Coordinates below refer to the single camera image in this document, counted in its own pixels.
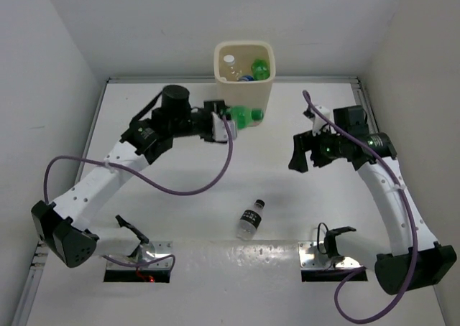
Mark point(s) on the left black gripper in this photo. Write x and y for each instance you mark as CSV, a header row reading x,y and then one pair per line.
x,y
213,106

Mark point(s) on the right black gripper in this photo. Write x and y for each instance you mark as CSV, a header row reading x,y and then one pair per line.
x,y
302,142

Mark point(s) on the blue label water bottle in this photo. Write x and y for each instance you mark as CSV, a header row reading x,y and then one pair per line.
x,y
245,78

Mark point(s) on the clear bottle yellow label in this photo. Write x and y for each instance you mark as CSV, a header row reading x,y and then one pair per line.
x,y
232,70

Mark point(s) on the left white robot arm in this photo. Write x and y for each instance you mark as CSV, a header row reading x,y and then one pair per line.
x,y
63,224

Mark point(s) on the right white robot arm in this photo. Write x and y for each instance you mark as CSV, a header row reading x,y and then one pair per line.
x,y
415,258

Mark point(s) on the cream plastic bin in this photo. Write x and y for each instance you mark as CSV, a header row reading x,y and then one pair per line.
x,y
253,94

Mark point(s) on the black label clear bottle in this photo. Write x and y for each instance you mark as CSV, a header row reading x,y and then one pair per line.
x,y
250,221

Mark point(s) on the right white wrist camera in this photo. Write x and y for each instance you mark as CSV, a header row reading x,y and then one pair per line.
x,y
317,118

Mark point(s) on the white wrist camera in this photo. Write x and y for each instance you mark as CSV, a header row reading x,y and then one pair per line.
x,y
222,131
317,118

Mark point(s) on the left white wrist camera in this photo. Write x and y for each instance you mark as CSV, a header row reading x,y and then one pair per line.
x,y
222,131

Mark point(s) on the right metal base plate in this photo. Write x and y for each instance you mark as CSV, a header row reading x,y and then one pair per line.
x,y
312,260

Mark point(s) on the metal base plate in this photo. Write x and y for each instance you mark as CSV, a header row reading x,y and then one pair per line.
x,y
158,252
312,260

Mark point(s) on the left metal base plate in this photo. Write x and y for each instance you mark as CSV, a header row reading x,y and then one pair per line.
x,y
158,252

